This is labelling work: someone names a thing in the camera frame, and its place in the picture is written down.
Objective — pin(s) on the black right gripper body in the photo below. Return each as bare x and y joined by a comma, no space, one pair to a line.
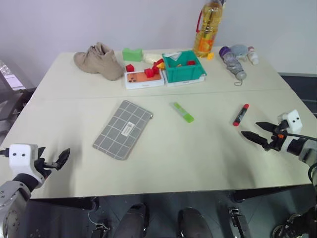
276,142

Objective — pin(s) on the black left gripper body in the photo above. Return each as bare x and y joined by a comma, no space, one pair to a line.
45,166

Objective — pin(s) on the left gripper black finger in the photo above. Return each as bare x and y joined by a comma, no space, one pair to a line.
41,153
63,158

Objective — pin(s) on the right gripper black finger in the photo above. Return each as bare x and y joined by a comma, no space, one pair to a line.
256,138
267,126

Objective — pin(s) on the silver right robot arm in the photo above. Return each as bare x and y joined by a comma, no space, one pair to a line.
305,151

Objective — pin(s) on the grey checked pouch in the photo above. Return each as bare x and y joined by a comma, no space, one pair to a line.
121,131

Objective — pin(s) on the red and black marker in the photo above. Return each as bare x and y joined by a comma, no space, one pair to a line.
240,114

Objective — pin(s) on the grey metal chair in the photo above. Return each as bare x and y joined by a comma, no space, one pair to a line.
12,94

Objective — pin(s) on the small white bottle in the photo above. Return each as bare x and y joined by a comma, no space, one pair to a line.
253,55

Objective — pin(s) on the folded purple grey umbrella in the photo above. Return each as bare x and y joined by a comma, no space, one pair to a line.
232,63

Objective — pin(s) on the green highlighter pen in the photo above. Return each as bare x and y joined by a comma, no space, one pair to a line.
183,112

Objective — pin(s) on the black floor clamp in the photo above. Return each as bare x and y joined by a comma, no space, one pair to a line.
100,230
239,221

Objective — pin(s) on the grey plush toy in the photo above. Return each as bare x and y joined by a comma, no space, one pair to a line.
239,49

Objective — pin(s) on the black wheeled base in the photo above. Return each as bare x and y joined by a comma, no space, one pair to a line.
297,223

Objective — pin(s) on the small yellow block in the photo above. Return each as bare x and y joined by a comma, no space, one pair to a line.
210,56

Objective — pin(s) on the dark rounded shape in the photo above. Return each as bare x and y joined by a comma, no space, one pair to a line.
132,220
193,223

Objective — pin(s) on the green plastic bin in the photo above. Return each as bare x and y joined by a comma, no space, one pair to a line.
184,72

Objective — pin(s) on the beige suede boot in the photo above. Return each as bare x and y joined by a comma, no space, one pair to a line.
101,62

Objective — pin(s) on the white orange phone box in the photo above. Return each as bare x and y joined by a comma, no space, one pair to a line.
141,80

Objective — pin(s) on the small red block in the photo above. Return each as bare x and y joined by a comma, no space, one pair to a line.
129,68

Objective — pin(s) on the large yellow oil bottle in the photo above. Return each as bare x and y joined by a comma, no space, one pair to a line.
206,32

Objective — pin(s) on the green foam block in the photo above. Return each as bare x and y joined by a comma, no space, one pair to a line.
132,54

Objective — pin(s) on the white crumpled plastic bag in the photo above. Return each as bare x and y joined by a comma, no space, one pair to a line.
151,57

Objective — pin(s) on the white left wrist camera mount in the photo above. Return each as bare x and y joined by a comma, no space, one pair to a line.
21,158

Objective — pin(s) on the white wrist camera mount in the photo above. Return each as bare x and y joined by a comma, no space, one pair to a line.
21,158
293,121

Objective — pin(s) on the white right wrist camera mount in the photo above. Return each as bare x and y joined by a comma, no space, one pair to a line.
293,121

